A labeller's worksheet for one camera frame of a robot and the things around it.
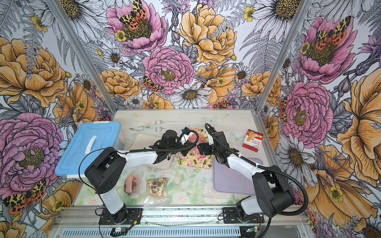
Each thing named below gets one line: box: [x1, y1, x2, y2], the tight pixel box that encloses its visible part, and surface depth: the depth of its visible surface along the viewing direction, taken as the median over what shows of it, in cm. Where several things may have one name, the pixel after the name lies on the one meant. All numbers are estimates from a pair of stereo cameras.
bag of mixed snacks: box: [143, 177, 172, 207], surface depth 81 cm
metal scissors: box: [128, 119, 163, 132], surface depth 114 cm
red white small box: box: [242, 128, 264, 153], surface depth 101 cm
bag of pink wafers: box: [124, 175, 140, 195], surface depth 81 cm
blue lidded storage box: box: [54, 120, 122, 178], surface depth 83 cm
